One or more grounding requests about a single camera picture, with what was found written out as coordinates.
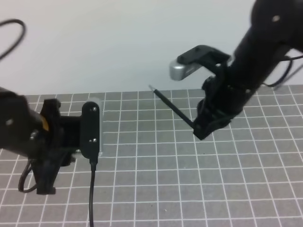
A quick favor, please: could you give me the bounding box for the right camera cable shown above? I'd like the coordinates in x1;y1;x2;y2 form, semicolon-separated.
262;54;303;88

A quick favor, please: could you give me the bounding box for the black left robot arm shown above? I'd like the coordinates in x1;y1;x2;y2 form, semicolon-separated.
0;88;81;195

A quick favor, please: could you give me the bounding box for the black pen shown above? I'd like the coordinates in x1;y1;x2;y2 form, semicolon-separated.
149;85;194;129

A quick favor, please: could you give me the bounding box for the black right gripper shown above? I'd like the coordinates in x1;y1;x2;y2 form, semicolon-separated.
177;44;285;140

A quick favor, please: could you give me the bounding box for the left camera cable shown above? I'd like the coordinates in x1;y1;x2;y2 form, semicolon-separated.
88;156;99;227

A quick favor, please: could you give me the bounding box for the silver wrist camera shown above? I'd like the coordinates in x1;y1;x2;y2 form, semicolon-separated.
169;60;202;81
80;97;103;163

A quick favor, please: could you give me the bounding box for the camera cable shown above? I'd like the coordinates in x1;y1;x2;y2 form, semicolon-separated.
262;54;303;88
88;156;99;227

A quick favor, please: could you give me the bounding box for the grey grid tablecloth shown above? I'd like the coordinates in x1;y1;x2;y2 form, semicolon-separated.
0;85;303;227

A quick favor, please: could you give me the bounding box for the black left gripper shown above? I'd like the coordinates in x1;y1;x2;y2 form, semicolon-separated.
23;99;81;195

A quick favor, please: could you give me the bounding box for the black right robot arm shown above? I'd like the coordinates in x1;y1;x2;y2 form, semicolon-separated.
177;0;303;140

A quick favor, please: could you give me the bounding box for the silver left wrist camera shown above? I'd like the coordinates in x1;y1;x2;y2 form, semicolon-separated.
80;97;103;163

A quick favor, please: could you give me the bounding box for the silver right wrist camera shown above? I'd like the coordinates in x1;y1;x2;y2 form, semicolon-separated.
169;60;202;81

